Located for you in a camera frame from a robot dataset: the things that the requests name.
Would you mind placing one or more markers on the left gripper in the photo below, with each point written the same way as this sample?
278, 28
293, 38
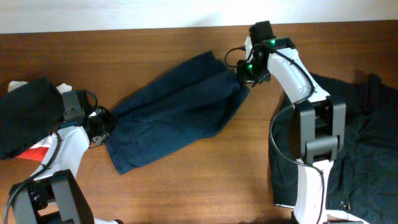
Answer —
110, 117

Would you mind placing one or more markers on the navy blue shorts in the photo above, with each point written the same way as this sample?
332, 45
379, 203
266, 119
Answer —
195, 100

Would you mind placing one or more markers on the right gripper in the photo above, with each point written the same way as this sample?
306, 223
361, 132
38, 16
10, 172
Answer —
245, 77

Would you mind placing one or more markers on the dark folded shorts pile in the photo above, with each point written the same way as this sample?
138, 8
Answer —
363, 180

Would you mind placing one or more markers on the red folded garment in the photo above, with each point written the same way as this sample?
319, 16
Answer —
35, 154

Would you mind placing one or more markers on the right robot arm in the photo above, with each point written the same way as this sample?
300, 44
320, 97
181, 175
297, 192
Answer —
317, 127

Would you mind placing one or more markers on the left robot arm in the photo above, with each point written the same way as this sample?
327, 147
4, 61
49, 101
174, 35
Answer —
51, 194

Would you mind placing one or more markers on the white folded garment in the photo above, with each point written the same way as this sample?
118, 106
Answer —
63, 88

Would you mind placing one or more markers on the black folded garment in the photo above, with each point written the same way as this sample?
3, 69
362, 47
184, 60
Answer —
27, 115

